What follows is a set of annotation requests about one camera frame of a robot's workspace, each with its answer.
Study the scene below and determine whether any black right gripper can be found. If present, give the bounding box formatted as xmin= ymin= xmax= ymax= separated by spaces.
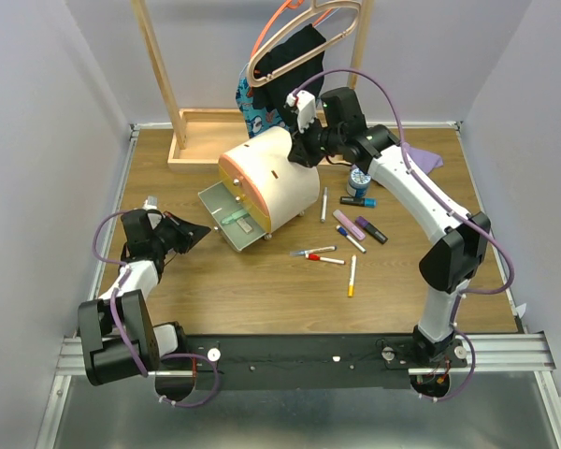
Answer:
xmin=285 ymin=115 xmax=342 ymax=168

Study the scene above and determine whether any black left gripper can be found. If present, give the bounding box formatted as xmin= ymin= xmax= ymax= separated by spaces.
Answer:
xmin=151 ymin=210 xmax=210 ymax=254

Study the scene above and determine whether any white grey eraser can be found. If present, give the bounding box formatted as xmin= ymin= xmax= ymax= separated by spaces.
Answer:
xmin=237 ymin=219 xmax=253 ymax=234

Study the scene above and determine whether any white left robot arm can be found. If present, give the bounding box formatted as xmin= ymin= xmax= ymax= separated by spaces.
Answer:
xmin=78 ymin=209 xmax=211 ymax=385

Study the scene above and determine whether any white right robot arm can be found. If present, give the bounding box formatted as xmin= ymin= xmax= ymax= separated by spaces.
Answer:
xmin=285 ymin=87 xmax=490 ymax=367

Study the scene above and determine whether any blue shark print cloth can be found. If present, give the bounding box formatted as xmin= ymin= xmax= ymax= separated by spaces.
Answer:
xmin=235 ymin=65 xmax=320 ymax=142

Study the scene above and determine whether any grey silver marker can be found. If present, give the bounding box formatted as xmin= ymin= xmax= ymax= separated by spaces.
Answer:
xmin=320 ymin=187 xmax=328 ymax=224

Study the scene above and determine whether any black hanging garment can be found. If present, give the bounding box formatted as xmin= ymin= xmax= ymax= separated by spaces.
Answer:
xmin=252 ymin=23 xmax=328 ymax=127

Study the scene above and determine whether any round blue white tin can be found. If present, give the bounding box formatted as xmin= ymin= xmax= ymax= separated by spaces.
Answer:
xmin=346 ymin=167 xmax=371 ymax=197

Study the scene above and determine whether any black teal highlighter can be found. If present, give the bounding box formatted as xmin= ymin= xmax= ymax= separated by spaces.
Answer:
xmin=339 ymin=196 xmax=377 ymax=208

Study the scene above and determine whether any pink highlighter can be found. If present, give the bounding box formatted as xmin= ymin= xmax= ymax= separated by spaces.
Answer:
xmin=333 ymin=210 xmax=366 ymax=241

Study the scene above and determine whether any blue capped white marker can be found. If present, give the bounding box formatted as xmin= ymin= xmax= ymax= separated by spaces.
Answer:
xmin=336 ymin=225 xmax=367 ymax=253

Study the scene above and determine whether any pink clothes hanger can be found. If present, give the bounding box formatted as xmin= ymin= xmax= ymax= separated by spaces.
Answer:
xmin=244 ymin=1 xmax=366 ymax=88

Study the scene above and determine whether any black purple highlighter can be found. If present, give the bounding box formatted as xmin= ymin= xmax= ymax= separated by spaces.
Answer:
xmin=355 ymin=216 xmax=388 ymax=244

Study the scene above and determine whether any wooden clothes rack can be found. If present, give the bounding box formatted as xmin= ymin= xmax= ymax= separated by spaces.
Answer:
xmin=131 ymin=0 xmax=374 ymax=173

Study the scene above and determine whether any clear capped blue pen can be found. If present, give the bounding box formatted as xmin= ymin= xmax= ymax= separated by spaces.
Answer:
xmin=289 ymin=245 xmax=338 ymax=256

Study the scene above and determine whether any red capped white marker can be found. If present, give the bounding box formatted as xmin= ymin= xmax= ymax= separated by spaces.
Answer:
xmin=305 ymin=253 xmax=346 ymax=266

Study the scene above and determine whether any purple folded cloth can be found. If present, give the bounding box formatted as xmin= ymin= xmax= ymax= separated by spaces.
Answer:
xmin=405 ymin=144 xmax=444 ymax=175

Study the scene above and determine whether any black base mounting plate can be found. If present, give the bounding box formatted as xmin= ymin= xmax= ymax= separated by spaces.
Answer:
xmin=155 ymin=333 xmax=467 ymax=400

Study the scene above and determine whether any yellow capped white marker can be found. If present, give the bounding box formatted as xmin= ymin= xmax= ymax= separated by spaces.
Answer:
xmin=347 ymin=254 xmax=357 ymax=298

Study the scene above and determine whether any orange clothes hanger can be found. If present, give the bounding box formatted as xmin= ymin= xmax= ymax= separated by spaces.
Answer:
xmin=251 ymin=0 xmax=304 ymax=57

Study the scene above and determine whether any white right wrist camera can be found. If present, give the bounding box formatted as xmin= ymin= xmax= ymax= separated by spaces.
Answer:
xmin=285 ymin=90 xmax=317 ymax=134

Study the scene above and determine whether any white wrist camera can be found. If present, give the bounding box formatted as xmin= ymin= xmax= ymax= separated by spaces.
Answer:
xmin=285 ymin=90 xmax=317 ymax=134
xmin=142 ymin=196 xmax=160 ymax=213

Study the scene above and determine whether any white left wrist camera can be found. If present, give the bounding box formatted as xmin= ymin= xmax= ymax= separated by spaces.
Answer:
xmin=142 ymin=196 xmax=160 ymax=213

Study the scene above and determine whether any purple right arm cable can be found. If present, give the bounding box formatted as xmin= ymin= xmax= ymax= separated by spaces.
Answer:
xmin=292 ymin=68 xmax=516 ymax=403

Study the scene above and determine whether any aluminium frame rail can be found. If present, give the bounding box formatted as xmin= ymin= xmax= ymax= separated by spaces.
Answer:
xmin=55 ymin=333 xmax=556 ymax=376

